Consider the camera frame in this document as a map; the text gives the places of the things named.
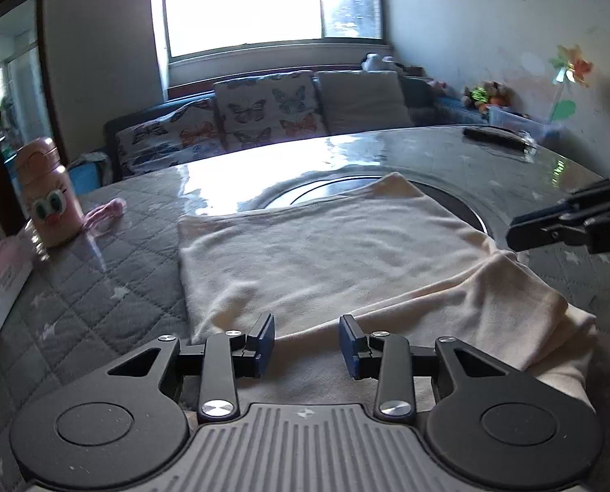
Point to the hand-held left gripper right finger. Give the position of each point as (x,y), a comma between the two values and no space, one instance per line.
(348,341)

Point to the cream cloth garment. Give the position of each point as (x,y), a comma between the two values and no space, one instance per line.
(335,256)

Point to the wide butterfly print cushion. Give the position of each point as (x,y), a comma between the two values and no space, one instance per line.
(166,138)

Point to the grey cloth on sofa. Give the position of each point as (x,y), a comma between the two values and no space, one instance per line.
(89,171)

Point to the pink cartoon water bottle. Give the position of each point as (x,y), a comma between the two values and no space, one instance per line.
(48,200)

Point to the white tissue box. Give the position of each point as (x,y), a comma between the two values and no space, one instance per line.
(2,282)

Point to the dark blue sofa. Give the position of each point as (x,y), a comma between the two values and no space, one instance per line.
(422,95)

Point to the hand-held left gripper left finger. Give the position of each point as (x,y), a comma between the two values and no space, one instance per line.
(264,341)

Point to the white plush toy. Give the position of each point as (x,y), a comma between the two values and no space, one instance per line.
(379,61)

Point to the small pink toy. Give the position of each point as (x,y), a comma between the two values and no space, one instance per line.
(438,84)

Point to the plain grey cushion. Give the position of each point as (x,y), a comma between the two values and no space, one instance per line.
(361,102)

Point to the black round table inset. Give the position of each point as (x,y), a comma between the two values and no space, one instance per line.
(325,192)

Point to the tall butterfly print cushion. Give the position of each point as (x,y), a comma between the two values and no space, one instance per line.
(269,110)

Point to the large window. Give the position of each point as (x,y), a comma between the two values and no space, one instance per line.
(264,0)

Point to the long black object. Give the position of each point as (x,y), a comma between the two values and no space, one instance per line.
(494,138)

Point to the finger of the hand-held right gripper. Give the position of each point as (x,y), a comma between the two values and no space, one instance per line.
(607,197)
(535,230)

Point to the clear plastic storage box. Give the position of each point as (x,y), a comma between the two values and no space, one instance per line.
(520,123)

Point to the colourful pinwheel toy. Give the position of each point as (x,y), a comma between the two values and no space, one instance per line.
(571,69)

